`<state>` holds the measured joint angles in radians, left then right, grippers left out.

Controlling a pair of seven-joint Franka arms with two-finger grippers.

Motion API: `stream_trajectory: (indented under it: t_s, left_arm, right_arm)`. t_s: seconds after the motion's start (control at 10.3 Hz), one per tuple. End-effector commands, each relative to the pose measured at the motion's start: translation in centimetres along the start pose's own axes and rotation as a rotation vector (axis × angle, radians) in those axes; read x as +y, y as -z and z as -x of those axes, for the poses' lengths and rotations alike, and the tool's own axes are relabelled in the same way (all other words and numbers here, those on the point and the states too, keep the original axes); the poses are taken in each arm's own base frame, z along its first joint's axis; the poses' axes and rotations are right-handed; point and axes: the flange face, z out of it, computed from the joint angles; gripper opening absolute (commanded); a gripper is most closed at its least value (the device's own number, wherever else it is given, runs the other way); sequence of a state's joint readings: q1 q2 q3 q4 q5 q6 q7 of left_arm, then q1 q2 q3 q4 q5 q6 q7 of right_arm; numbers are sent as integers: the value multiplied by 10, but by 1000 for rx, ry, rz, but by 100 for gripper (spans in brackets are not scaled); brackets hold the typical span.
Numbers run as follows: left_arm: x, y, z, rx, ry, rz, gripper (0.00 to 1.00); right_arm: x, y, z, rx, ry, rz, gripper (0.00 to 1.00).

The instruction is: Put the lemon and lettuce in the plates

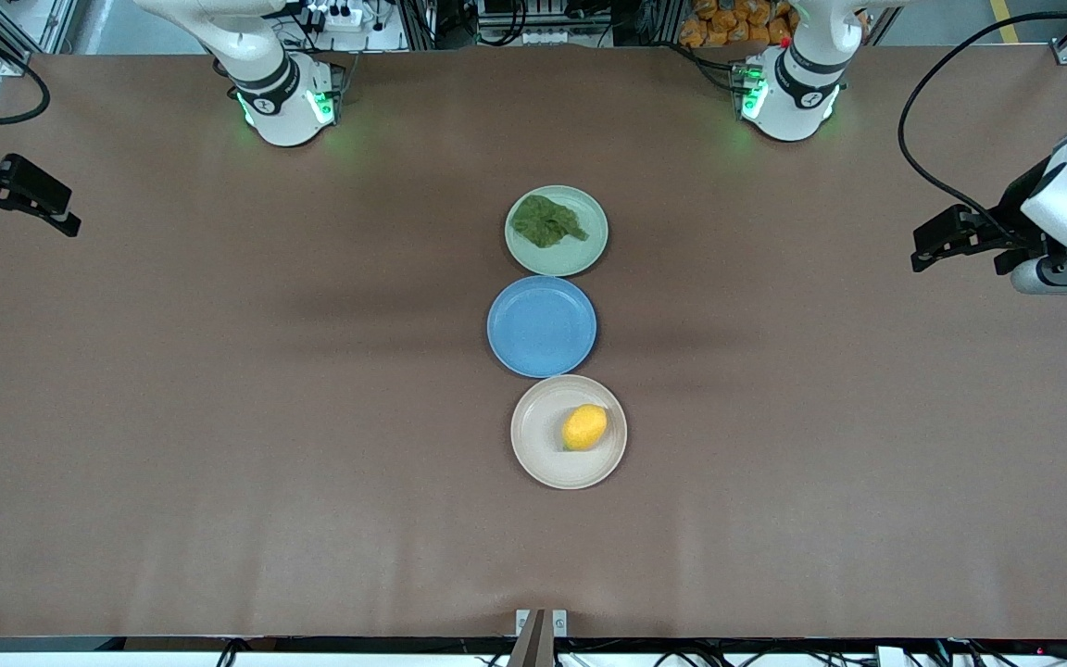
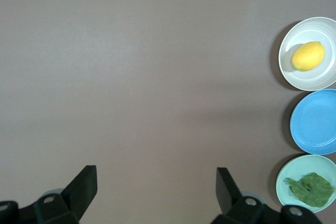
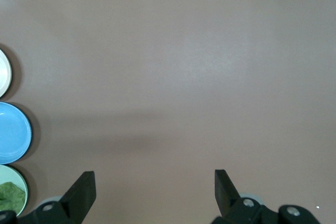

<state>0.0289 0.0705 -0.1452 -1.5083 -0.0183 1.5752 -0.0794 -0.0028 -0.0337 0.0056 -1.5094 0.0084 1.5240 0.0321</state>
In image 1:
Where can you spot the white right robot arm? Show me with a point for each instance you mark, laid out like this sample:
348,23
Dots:
274,83

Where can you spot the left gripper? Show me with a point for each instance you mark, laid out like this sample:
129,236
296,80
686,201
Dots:
1013,222

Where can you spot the orange items in crate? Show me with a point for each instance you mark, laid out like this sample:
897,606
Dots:
728,23

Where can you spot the small white box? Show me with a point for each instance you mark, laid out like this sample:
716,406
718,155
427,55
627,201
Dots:
890,657

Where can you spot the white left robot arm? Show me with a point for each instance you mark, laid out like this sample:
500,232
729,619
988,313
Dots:
797,83

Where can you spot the silver camera mount bracket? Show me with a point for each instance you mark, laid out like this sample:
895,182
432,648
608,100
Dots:
538,635

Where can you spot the white power strip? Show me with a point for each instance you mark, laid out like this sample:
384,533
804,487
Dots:
337,16

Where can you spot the blue plate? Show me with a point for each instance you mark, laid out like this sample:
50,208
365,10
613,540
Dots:
542,326

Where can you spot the green lettuce leaf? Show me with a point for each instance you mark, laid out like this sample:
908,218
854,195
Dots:
547,222

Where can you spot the beige plate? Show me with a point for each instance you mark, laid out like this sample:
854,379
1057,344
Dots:
538,445

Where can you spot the aluminium equipment rack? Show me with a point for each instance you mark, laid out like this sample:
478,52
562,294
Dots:
533,23

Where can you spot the aluminium frame profile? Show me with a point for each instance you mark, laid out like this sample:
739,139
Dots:
6,51

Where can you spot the yellow lemon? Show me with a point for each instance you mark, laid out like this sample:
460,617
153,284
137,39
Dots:
584,427

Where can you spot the light green plate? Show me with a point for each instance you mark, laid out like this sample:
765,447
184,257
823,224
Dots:
580,255

